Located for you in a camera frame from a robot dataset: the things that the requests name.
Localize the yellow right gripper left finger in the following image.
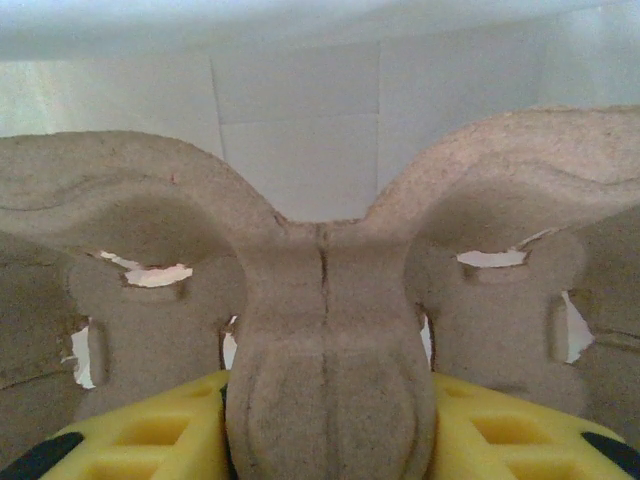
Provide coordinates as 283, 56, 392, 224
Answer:
0, 369, 234, 480

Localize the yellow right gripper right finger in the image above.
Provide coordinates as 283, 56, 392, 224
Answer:
428, 372, 640, 480

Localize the grey pulp cup carrier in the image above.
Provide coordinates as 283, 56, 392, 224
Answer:
0, 103, 640, 480

